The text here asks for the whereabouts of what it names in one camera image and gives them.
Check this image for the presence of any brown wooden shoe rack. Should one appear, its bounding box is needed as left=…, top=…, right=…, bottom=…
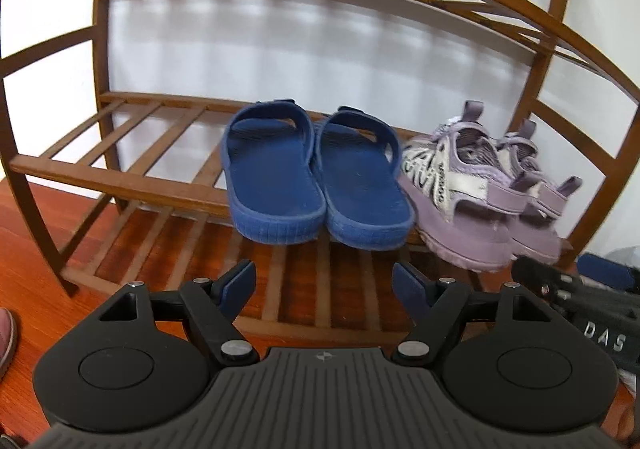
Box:
left=0, top=0, right=640, bottom=325

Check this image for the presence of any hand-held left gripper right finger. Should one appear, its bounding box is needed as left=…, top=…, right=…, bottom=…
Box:
left=392, top=261, right=554, bottom=371

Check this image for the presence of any pink boot with grey fur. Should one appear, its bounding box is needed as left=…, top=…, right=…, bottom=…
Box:
left=0, top=307, right=19, bottom=380

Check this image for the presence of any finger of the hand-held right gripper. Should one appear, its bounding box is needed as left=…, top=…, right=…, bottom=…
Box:
left=577, top=252, right=640, bottom=291
left=510, top=254, right=584, bottom=306

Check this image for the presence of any blue rubber slipper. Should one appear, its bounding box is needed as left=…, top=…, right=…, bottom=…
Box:
left=314, top=105, right=417, bottom=250
left=220, top=100, right=328, bottom=246

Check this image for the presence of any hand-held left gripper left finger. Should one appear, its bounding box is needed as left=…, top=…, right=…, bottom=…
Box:
left=99, top=258, right=261, bottom=372

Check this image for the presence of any purple and white sandal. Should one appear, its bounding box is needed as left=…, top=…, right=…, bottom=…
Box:
left=397, top=100, right=530, bottom=275
left=492, top=119, right=584, bottom=266

